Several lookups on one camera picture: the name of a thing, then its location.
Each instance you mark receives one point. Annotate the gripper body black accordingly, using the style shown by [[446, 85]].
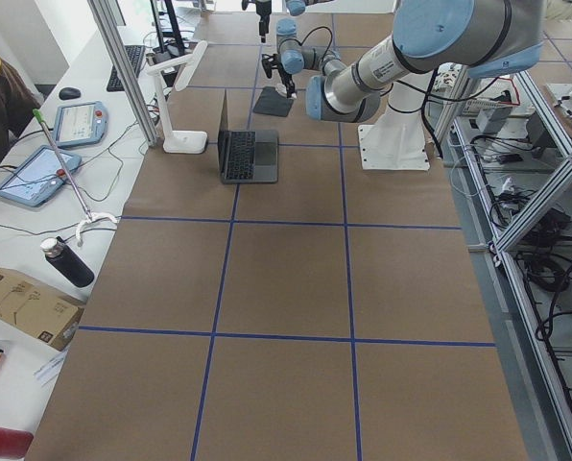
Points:
[[286, 70], [263, 9]]

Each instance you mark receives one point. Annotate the black mouse pad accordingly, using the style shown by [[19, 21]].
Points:
[[270, 102]]

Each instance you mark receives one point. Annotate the grey laptop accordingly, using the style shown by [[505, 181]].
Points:
[[246, 156]]

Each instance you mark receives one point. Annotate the white computer mouse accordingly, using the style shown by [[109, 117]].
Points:
[[277, 88]]

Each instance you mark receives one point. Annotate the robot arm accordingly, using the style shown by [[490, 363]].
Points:
[[298, 7], [491, 38]]

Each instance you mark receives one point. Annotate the white desk lamp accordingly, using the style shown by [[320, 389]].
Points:
[[178, 141]]

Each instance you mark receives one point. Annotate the black computer mouse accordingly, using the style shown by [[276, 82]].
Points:
[[69, 93]]

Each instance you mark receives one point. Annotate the far blue teach pendant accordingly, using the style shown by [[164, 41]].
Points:
[[80, 125]]

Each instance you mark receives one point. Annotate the blue teach pendant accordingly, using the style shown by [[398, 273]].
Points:
[[80, 125], [36, 180]]

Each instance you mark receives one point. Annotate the grabber stick green tip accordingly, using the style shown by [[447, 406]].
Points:
[[90, 217]]

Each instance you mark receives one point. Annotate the near blue teach pendant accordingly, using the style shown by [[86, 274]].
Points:
[[36, 180]]

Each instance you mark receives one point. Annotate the black water bottle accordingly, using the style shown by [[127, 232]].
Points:
[[61, 257]]

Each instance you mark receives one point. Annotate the cardboard box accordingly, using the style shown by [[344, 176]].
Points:
[[38, 309]]

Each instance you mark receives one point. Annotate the red object at edge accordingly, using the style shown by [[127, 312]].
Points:
[[14, 444]]

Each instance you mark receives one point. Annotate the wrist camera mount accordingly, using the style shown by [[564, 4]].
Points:
[[270, 63]]

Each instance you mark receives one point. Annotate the white camera pole mount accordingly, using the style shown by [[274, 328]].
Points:
[[401, 139]]

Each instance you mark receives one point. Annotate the aluminium frame post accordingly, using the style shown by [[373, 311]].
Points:
[[106, 23]]

